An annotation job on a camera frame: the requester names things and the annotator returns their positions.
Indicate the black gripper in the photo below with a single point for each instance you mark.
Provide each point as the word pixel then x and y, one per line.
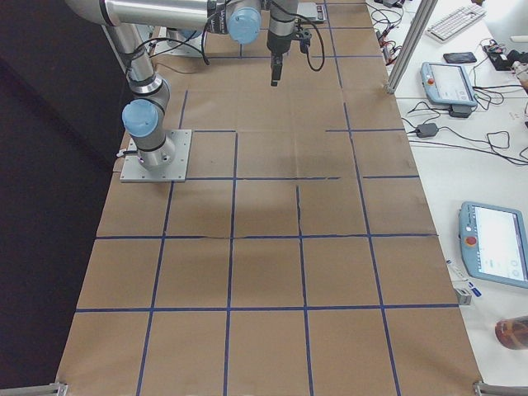
pixel 275 44

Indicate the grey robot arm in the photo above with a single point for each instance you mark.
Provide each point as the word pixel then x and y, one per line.
pixel 241 20

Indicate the silver digital kitchen scale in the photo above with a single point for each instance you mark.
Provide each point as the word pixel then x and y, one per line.
pixel 312 11

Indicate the black power adapter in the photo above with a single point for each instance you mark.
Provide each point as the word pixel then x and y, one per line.
pixel 426 130

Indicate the far blue teach pendant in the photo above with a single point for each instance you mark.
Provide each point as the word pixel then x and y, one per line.
pixel 447 84

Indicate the blue teach pendant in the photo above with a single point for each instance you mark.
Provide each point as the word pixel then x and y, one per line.
pixel 493 243
pixel 447 84

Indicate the white keyboard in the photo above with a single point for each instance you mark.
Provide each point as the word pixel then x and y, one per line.
pixel 454 23

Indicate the black smartphone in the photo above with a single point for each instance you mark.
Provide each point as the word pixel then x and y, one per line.
pixel 460 58

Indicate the near blue teach pendant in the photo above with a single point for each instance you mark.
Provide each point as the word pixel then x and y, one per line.
pixel 493 243

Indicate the small grey box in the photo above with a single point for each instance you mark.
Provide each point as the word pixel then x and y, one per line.
pixel 463 296

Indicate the brown glass bottle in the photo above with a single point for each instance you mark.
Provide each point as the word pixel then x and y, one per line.
pixel 512 333

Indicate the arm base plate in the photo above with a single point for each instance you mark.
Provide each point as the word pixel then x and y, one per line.
pixel 178 42
pixel 173 165

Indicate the aluminium frame upright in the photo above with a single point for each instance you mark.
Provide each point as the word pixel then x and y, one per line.
pixel 417 27

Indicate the black device with cables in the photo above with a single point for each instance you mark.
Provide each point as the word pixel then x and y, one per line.
pixel 500 58

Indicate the right corner metal bracket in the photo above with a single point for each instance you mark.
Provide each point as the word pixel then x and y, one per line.
pixel 481 388

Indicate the corner metal bracket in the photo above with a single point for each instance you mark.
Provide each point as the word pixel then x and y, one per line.
pixel 481 388
pixel 54 389

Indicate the left corner metal bracket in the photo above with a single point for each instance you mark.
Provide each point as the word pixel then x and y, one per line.
pixel 54 389

